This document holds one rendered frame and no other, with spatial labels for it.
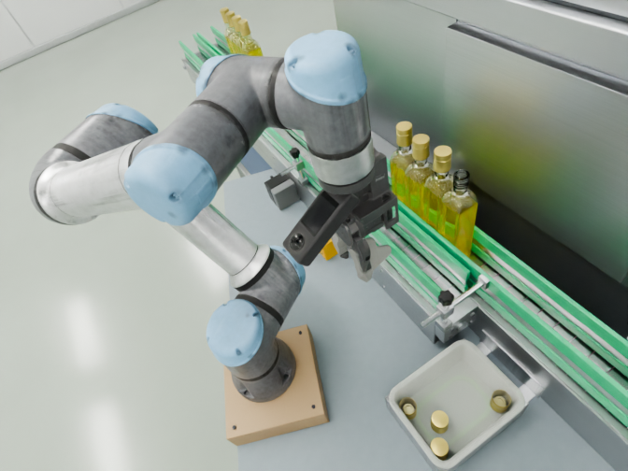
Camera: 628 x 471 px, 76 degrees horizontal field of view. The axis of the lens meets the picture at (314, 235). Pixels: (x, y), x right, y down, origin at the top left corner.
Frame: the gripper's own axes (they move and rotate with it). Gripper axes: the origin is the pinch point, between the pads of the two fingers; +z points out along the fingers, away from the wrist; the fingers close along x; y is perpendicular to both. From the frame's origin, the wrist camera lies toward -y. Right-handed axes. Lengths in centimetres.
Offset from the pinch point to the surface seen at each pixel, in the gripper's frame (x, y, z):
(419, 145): 17.1, 28.4, 2.1
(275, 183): 65, 9, 34
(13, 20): 590, -85, 78
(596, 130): -8.0, 42.0, -7.1
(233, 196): 80, -3, 43
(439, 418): -18.2, 3.1, 36.6
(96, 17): 590, -1, 108
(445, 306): -6.6, 14.4, 20.0
